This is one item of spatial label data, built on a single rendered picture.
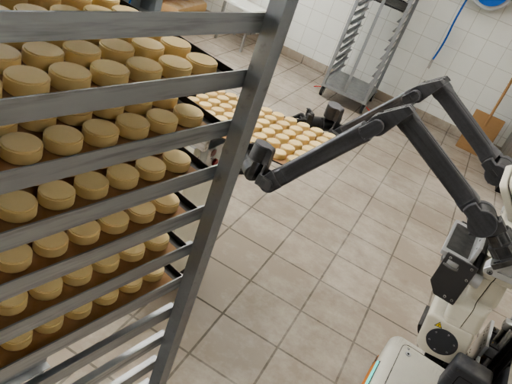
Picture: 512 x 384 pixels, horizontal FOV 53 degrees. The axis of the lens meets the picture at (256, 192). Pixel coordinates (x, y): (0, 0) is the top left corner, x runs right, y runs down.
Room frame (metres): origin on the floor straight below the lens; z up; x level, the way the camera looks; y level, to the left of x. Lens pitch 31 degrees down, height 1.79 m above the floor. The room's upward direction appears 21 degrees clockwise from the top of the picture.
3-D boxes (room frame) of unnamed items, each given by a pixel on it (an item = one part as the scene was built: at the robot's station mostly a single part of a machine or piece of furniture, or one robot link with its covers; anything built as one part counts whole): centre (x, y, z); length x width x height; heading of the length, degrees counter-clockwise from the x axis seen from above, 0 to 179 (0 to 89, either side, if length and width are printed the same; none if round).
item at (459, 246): (1.49, -0.73, 0.93); 0.28 x 0.16 x 0.22; 160
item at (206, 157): (1.84, 0.19, 0.77); 0.24 x 0.04 x 0.14; 159
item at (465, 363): (1.39, -0.82, 0.61); 0.28 x 0.27 x 0.25; 160
